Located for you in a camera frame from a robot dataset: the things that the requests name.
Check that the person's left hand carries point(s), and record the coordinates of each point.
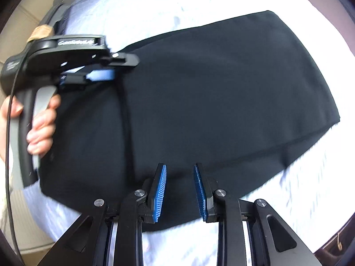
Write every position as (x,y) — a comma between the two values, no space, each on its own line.
(41,122)

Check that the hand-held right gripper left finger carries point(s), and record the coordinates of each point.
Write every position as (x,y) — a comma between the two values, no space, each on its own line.
(159,196)

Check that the black pants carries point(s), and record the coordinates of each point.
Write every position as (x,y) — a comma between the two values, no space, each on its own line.
(208,102)

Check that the brown tape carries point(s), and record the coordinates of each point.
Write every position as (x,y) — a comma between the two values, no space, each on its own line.
(41,32)

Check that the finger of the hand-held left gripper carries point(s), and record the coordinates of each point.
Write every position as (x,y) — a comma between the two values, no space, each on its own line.
(124,59)
(99,75)

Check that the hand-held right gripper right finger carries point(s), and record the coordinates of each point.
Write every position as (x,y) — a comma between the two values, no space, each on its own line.
(200,196)

